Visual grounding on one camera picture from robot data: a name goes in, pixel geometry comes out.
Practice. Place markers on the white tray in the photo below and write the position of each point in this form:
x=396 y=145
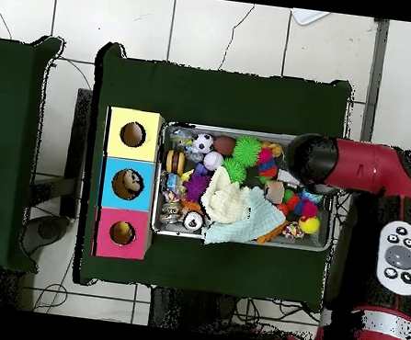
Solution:
x=307 y=16

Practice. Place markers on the wooden box with three holes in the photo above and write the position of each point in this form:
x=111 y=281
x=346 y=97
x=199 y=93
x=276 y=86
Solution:
x=131 y=151

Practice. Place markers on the brown toy football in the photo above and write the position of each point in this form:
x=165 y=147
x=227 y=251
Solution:
x=224 y=145

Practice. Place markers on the metal mesh bin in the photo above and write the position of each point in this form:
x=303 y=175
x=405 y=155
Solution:
x=317 y=241

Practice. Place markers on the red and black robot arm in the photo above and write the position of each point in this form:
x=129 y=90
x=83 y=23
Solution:
x=358 y=166

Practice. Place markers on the white toy baseball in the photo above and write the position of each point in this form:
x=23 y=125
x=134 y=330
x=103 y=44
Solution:
x=213 y=160

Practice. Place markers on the multicolour spiky caterpillar toy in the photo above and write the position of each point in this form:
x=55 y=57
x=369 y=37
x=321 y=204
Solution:
x=267 y=163

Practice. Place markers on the green spiky rubber ball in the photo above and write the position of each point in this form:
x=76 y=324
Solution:
x=234 y=170
x=246 y=151

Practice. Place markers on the brown plush toy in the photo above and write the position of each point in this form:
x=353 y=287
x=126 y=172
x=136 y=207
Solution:
x=273 y=148

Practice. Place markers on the wooden toy burger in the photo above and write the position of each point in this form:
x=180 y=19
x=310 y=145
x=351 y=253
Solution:
x=175 y=162

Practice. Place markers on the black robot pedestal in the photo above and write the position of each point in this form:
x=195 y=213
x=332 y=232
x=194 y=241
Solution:
x=191 y=312

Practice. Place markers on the cream knitted cloth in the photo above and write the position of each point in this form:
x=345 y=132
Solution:
x=223 y=202

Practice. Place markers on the yellow smiley ball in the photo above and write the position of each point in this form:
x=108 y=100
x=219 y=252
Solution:
x=309 y=224

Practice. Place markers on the dark green side table cloth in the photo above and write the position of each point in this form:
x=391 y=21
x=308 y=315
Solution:
x=10 y=98

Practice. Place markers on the mint knitted cloth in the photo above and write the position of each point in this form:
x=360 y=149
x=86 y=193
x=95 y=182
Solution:
x=255 y=220

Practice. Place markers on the dark grey rounded object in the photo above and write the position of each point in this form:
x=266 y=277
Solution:
x=47 y=232

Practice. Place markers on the small soccer ball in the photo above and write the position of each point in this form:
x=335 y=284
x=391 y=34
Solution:
x=203 y=142

